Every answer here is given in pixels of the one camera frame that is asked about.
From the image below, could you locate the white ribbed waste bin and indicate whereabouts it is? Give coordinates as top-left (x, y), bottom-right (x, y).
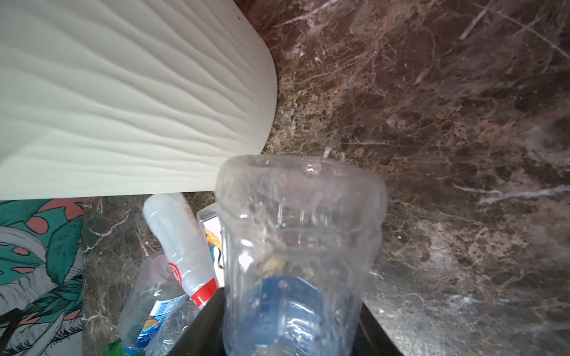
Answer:
top-left (1, 1), bottom-right (278, 200)

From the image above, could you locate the clear bottle blue cap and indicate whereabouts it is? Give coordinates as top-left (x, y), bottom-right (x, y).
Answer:
top-left (144, 299), bottom-right (200, 356)

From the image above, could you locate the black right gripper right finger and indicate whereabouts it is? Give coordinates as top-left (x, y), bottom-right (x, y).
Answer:
top-left (351, 303), bottom-right (403, 356)

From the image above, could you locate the white bottle red band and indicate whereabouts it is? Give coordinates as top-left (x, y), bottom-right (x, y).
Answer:
top-left (143, 193), bottom-right (218, 309)

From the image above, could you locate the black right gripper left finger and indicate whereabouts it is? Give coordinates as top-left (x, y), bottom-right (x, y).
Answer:
top-left (167, 288), bottom-right (225, 356)

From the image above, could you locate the small clear bottle bird label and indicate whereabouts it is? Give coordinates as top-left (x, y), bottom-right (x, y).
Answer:
top-left (197, 203), bottom-right (225, 288)

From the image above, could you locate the crushed clear bottle blue label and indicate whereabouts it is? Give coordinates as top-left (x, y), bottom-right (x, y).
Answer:
top-left (117, 251), bottom-right (188, 355)

